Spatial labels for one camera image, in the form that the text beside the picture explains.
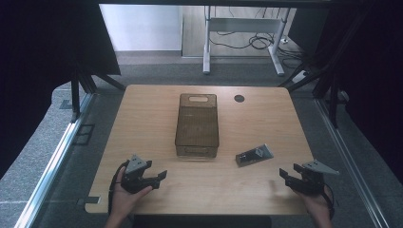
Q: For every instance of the person's left hand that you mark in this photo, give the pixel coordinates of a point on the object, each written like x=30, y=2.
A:
x=125, y=198

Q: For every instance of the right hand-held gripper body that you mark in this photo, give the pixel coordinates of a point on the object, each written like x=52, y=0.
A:
x=312, y=182

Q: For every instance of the white power strip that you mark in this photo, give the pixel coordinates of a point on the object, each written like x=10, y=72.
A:
x=300, y=76

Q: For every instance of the black curtain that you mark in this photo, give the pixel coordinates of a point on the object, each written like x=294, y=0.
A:
x=370, y=79
x=38, y=63

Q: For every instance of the person's right hand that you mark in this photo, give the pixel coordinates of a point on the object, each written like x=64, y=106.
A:
x=316, y=204

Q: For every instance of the white desk frame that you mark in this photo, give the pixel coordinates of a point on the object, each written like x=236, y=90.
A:
x=244, y=24

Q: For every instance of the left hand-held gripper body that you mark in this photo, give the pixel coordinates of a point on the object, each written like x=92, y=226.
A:
x=134, y=177

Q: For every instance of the round dark table grommet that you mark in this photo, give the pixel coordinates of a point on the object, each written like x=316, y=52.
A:
x=239, y=98

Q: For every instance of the black metal stand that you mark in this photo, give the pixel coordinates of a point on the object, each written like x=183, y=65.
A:
x=75, y=95
x=332, y=101

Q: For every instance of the brown translucent plastic basket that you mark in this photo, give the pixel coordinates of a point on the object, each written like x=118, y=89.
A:
x=197, y=126

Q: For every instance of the silver metal rail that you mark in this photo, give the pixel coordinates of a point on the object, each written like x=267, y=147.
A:
x=348, y=161
x=53, y=161

